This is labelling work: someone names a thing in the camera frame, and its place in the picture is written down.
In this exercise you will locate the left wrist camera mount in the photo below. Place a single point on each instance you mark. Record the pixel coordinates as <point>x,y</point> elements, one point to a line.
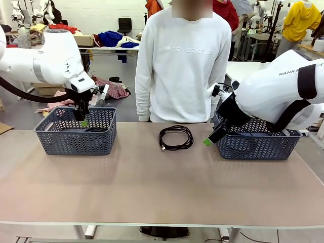
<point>103,92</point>

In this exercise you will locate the red jacket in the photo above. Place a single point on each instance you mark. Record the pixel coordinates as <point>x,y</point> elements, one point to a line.
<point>225,15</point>

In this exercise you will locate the black round floor base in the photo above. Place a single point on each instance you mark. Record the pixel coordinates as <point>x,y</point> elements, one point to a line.
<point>164,231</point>

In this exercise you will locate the flat cardboard sheet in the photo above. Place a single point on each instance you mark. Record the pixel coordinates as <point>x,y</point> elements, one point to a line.
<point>5,127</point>

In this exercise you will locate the white background table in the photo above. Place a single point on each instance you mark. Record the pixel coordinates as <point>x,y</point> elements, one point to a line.
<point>245,69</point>

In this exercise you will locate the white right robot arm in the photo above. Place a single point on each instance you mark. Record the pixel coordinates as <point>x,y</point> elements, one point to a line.
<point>268,86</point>

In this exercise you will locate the blue clothes pile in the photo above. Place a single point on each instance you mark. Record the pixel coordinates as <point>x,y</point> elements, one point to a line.
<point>110,36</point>

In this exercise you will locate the person's left forearm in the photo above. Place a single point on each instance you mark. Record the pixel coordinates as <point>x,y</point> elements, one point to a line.
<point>220,73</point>

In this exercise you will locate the person's right forearm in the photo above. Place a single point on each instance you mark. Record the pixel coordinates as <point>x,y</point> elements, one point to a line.
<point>142,101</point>

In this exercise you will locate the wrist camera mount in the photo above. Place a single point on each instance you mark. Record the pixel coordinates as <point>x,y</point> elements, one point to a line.
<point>103,92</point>
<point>216,90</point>

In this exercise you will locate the yellow hoodie on mannequin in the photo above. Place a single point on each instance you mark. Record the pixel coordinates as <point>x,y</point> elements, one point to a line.
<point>301,20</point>

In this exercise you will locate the red cloth pile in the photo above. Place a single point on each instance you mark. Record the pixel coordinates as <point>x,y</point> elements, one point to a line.
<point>63,27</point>

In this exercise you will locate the grey perforated plastic basket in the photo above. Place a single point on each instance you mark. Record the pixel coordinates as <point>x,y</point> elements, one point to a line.
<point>76,144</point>
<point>253,149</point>

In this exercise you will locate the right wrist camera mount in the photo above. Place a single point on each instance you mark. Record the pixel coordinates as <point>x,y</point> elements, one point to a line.
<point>216,90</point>

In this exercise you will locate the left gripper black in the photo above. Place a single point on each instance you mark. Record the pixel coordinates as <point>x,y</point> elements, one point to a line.
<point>81,98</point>

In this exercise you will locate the person in white sweatshirt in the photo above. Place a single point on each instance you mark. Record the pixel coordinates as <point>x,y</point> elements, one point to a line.
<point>182,76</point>

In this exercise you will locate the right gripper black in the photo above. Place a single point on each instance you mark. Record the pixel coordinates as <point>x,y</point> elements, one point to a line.
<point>233,112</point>

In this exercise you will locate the cardboard box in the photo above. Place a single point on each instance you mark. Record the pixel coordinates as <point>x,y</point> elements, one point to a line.
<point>84,40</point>

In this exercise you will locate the black office chair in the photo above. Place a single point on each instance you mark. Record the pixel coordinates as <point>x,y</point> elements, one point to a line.
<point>124,25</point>

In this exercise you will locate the pink cloth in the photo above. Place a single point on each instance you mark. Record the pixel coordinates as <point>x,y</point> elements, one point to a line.
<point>58,103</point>

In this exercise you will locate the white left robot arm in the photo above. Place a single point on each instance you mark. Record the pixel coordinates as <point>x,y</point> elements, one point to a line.
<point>50,55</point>

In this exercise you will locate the white table leg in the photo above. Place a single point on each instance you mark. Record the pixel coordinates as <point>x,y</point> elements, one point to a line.
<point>229,234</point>
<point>87,231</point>

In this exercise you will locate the orange garment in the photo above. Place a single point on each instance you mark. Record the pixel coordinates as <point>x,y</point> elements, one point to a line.
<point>153,7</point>

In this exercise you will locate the checked cloth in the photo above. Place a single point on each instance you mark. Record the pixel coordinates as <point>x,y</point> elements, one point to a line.
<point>116,89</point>

